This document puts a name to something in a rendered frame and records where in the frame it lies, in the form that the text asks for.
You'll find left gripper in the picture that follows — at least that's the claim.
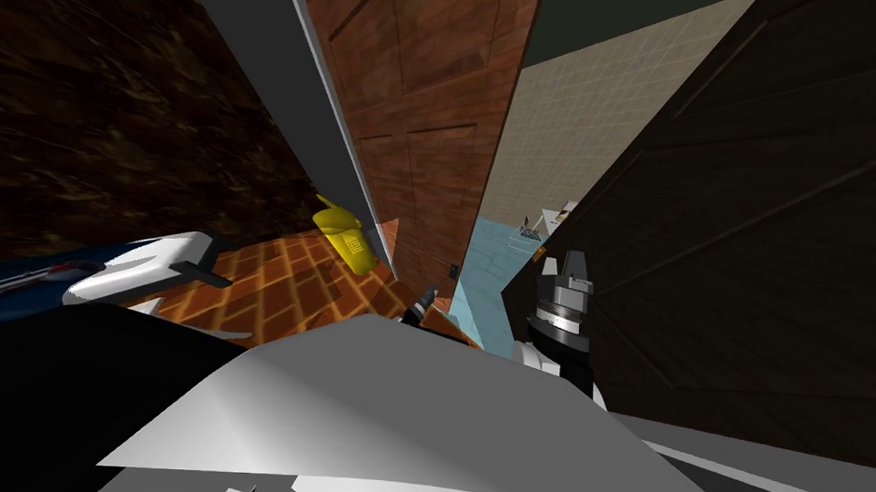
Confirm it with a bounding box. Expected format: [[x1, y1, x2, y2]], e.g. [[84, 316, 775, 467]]
[[62, 226, 240, 313]]

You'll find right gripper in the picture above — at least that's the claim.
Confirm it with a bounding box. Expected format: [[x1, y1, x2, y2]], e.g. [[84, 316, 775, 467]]
[[535, 249, 596, 315]]

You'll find white bathroom fixture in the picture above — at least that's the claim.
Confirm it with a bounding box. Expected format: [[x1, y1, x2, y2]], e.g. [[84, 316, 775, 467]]
[[539, 199, 581, 239]]

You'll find yellow plastic container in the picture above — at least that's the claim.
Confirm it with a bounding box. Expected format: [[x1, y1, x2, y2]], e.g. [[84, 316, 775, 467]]
[[311, 193, 382, 279]]

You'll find brown wooden panel door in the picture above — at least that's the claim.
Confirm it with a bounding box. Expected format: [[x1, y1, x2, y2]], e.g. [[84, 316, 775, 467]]
[[293, 0, 546, 315]]

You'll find dark wooden door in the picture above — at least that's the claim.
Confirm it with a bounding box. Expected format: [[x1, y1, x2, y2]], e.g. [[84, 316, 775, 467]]
[[494, 0, 876, 474]]

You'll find blue furniture piece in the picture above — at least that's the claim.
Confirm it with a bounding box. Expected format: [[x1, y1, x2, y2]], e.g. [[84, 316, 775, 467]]
[[0, 239, 135, 347]]

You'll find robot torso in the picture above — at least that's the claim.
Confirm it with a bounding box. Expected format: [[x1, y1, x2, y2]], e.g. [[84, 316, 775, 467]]
[[96, 273, 745, 492]]

